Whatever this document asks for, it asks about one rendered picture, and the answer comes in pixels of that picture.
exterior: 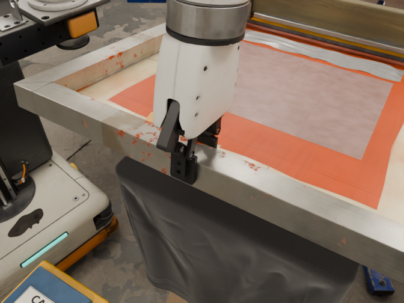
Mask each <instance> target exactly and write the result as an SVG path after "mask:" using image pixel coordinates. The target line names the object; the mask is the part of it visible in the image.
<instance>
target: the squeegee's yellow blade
mask: <svg viewBox="0 0 404 303"><path fill-rule="evenodd" d="M253 16H254V15H253ZM253 16H252V18H250V19H251V20H256V21H259V22H263V23H268V24H271V25H275V26H280V27H283V28H287V29H292V30H295V31H299V32H304V33H307V34H311V35H315V36H318V37H323V38H327V39H330V40H335V41H339V42H342V43H347V44H351V45H354V46H359V47H363V48H366V49H370V50H373V51H378V52H382V53H385V54H390V55H394V56H397V57H402V58H404V54H399V53H396V52H392V51H388V50H383V49H379V48H376V47H371V46H367V45H364V44H359V43H355V42H352V41H347V40H343V39H340V38H335V37H331V36H328V35H323V34H319V33H316V32H311V31H307V30H304V29H299V28H295V27H292V26H287V25H283V24H280V23H275V22H271V21H268V20H263V19H259V18H256V17H253Z"/></svg>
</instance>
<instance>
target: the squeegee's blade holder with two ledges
mask: <svg viewBox="0 0 404 303"><path fill-rule="evenodd" d="M253 17H256V18H259V19H263V20H268V21H271V22H275V23H280V24H283V25H287V26H292V27H295V28H299V29H304V30H307V31H311V32H316V33H319V34H323V35H328V36H331V37H335V38H340V39H343V40H347V41H352V42H355V43H359V44H364V45H367V46H371V47H376V48H379V49H383V50H386V51H392V52H396V53H399V54H404V47H400V46H396V45H393V44H388V43H383V42H380V41H376V40H371V39H367V38H363V37H359V36H355V35H351V34H346V33H343V32H338V31H334V30H331V29H326V28H321V27H318V26H314V25H309V24H306V23H301V22H297V21H294V20H289V19H284V18H281V17H276V16H272V15H269V14H264V13H259V12H255V13H254V16H253Z"/></svg>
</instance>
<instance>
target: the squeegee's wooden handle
mask: <svg viewBox="0 0 404 303"><path fill-rule="evenodd" d="M255 12H259V13H264V14H269V15H272V16H276V17H281V18H284V19H289V20H294V21H297V22H301V23H306V24H309V25H314V26H318V27H321V28H326V29H331V30H334V31H338V32H343V33H346V34H351V35H355V36H359V37H363V38H367V39H371V40H376V41H380V42H383V43H388V44H393V45H396V46H400V47H404V10H401V9H398V8H393V7H387V6H383V5H378V4H372V3H369V2H364V1H358V0H253V5H252V12H251V15H254V13H255Z"/></svg>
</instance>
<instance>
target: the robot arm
mask: <svg viewBox="0 0 404 303"><path fill-rule="evenodd" d="M27 1H28V4H29V6H30V7H32V8H34V9H37V10H41V11H62V10H68V9H71V8H75V7H78V6H80V5H82V4H84V3H86V2H87V1H88V0H27ZM248 9H249V0H167V9H166V32H167V33H166V34H164V35H163V37H162V42H161V46H160V50H159V56H158V63H157V68H156V79H155V91H154V101H153V124H154V126H155V127H158V128H161V127H162V130H161V132H160V135H159V138H158V141H157V143H156V148H158V149H160V150H162V151H165V152H168V153H171V166H170V174H171V176H172V177H174V178H176V179H179V180H181V181H183V182H185V183H187V184H189V185H193V184H194V183H195V178H196V170H197V159H198V156H196V155H194V154H195V148H196V144H197V141H199V142H202V143H203V144H206V145H209V146H211V147H213V148H217V143H218V137H216V136H215V135H218V134H219V133H220V131H221V118H222V116H224V113H225V112H227V111H228V109H229V108H230V107H231V104H232V103H233V99H234V94H235V89H236V82H237V73H238V67H239V52H240V41H242V40H243V38H244V37H245V29H246V22H247V17H248ZM179 135H181V136H184V137H185V139H188V143H187V146H186V145H184V143H182V142H179Z"/></svg>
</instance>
